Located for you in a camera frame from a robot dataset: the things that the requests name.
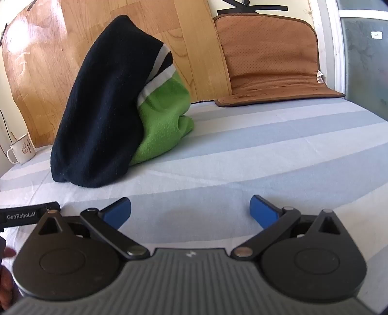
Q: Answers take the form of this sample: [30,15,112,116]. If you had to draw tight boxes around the white door frame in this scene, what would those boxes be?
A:
[314,0,348,94]

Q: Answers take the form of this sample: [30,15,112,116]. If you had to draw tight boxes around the brown perforated seat cushion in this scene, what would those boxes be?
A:
[213,13,346,107]

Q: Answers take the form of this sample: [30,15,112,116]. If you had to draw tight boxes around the navy green knit sweater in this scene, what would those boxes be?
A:
[50,15,195,189]

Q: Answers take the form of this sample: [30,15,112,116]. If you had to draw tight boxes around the blue white striped bed sheet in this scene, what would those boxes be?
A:
[0,97,388,303]

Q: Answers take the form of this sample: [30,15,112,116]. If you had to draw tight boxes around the person's left hand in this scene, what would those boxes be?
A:
[0,248,17,302]

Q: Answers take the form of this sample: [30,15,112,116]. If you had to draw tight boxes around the thin dark cable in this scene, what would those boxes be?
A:
[0,109,13,143]

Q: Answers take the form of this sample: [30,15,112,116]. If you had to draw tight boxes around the white enamel mug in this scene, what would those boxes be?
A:
[7,133,37,164]

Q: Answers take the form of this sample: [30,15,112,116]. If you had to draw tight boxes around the frosted glass door pane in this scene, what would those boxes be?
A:
[336,0,388,122]

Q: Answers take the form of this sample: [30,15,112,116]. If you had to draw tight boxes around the wood-pattern vinyl sheet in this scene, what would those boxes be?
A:
[1,0,232,149]

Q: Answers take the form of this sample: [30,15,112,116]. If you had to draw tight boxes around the black tape strip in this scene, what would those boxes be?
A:
[217,5,290,16]

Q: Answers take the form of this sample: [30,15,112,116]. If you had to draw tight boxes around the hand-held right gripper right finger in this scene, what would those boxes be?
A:
[232,195,344,259]

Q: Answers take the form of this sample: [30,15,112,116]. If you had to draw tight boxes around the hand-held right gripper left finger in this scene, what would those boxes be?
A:
[38,197,149,260]

